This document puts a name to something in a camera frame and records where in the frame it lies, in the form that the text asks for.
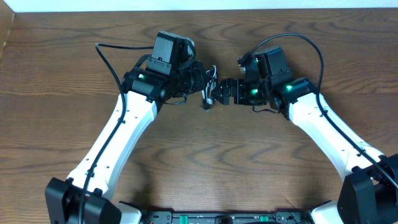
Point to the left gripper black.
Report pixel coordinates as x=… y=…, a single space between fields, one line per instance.
x=199 y=71

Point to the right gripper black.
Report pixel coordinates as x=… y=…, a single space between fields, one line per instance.
x=226 y=84

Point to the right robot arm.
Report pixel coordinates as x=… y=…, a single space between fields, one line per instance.
x=368 y=194

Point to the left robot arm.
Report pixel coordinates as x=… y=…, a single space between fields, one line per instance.
x=85 y=196

